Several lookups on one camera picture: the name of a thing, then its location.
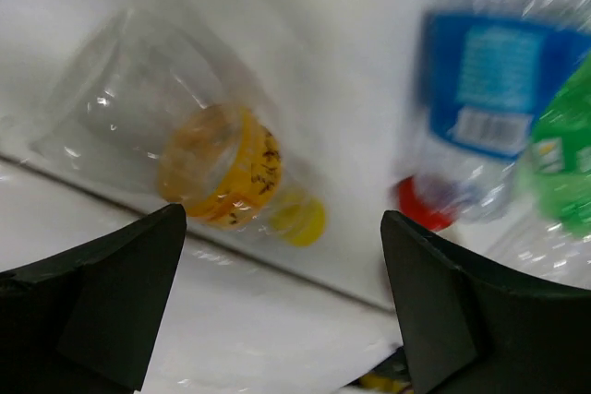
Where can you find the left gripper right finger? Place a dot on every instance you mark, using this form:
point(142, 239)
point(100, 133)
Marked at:
point(472, 325)

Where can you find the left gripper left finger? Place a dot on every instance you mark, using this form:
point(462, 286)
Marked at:
point(86, 320)

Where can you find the long clear bottle white cap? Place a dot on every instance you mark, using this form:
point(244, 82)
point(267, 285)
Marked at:
point(545, 249)

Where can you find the clear bottle yellow cap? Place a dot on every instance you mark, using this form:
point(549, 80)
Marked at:
point(149, 108)

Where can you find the clear bottle blue label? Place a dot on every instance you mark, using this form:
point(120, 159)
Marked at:
point(490, 68)

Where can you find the red cap bottle front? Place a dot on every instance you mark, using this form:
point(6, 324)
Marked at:
point(409, 204)

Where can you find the white plastic sheet front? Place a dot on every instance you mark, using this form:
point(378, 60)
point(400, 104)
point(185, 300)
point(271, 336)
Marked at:
point(230, 325)

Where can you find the lower green bottle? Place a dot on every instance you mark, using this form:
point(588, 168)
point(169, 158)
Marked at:
point(553, 174)

